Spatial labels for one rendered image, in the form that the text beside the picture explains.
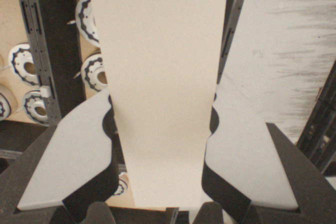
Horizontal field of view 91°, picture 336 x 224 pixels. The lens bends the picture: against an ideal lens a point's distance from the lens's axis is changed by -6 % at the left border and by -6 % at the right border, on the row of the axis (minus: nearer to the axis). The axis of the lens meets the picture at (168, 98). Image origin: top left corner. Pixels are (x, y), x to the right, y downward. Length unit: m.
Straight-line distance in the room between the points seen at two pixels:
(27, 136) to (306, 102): 0.86
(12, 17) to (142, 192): 0.42
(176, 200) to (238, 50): 0.45
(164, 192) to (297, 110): 0.65
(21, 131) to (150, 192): 0.47
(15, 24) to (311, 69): 0.79
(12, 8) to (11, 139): 0.31
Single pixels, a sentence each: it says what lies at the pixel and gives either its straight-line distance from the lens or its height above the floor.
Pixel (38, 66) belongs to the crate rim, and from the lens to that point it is 0.36.
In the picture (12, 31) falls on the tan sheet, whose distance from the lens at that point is 0.50.
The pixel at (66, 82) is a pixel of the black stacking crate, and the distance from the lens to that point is 0.40.
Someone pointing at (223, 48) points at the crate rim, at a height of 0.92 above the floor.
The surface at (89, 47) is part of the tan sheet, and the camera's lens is 0.42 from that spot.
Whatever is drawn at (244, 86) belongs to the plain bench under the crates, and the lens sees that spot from 0.61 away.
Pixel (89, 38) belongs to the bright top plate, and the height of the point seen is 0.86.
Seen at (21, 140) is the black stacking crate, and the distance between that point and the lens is 0.57.
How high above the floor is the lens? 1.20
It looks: 59 degrees down
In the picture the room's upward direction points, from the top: 179 degrees counter-clockwise
